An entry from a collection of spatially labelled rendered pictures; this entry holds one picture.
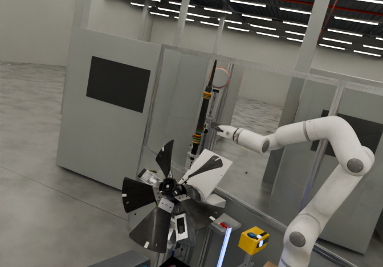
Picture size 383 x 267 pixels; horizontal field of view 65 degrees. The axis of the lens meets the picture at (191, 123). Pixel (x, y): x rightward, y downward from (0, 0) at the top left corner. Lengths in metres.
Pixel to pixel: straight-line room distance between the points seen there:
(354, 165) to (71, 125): 3.90
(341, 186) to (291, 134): 0.28
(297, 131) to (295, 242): 0.46
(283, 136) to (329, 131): 0.19
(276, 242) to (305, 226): 0.98
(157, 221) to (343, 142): 1.08
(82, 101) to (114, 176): 1.12
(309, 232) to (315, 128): 0.43
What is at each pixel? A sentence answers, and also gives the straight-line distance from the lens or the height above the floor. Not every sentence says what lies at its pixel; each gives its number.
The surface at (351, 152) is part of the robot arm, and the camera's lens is 1.27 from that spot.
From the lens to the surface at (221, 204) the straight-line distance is 2.44.
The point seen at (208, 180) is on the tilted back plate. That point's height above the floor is 1.21.
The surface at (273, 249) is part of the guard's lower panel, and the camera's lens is 2.40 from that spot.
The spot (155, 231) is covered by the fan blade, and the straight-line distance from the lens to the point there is 1.81.
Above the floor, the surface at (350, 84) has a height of 2.03.
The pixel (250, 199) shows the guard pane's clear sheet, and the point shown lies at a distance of 2.40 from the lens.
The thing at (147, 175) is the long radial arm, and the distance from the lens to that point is 2.18.
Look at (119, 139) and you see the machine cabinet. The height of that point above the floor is 0.74.
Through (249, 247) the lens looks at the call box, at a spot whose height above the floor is 1.02.
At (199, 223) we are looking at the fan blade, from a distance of 1.66.
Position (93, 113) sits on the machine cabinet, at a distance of 4.32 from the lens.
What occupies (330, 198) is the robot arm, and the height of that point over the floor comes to 1.55.
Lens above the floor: 1.97
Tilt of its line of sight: 12 degrees down
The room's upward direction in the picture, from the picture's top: 13 degrees clockwise
